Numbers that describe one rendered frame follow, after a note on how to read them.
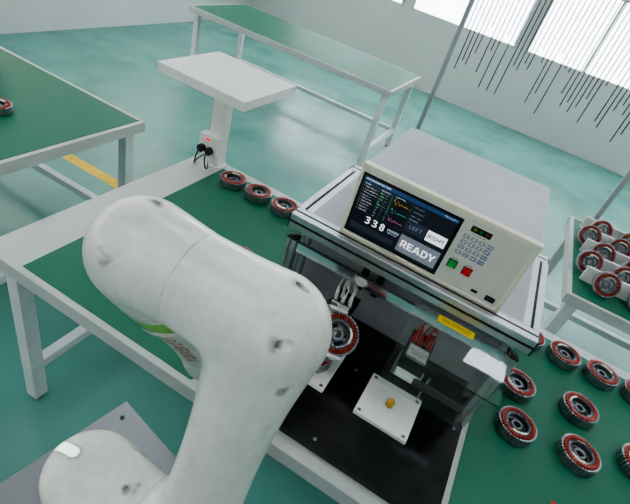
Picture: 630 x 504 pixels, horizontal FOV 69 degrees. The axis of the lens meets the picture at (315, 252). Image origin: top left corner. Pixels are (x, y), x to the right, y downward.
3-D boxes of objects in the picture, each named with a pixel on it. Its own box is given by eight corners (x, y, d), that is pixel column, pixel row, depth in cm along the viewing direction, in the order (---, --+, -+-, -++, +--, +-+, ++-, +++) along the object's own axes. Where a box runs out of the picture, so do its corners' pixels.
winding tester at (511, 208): (496, 313, 109) (543, 247, 97) (339, 231, 119) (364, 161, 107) (514, 244, 139) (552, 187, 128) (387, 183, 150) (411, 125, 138)
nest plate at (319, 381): (321, 393, 120) (322, 390, 119) (274, 363, 124) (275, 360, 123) (344, 358, 132) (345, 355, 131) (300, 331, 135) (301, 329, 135)
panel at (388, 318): (476, 387, 136) (530, 319, 119) (291, 281, 152) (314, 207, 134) (477, 385, 137) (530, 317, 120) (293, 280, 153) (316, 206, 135)
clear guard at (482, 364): (481, 443, 92) (495, 427, 88) (376, 380, 98) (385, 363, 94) (502, 347, 117) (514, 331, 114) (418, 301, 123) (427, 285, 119)
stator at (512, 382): (513, 370, 150) (518, 363, 147) (537, 399, 142) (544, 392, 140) (489, 376, 144) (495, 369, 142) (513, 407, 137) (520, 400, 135)
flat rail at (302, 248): (504, 366, 111) (510, 358, 109) (290, 248, 125) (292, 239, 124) (505, 363, 112) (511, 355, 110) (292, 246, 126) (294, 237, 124)
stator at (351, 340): (310, 352, 114) (314, 351, 110) (317, 309, 118) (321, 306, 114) (351, 361, 116) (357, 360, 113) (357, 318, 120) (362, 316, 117)
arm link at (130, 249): (138, 306, 41) (219, 207, 46) (32, 241, 43) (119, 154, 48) (183, 357, 57) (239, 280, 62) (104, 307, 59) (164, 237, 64)
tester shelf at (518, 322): (529, 356, 107) (539, 343, 104) (286, 225, 123) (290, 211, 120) (541, 269, 141) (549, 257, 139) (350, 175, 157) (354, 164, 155)
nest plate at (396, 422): (404, 445, 114) (406, 442, 114) (352, 412, 118) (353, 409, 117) (420, 403, 126) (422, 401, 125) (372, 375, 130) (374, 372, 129)
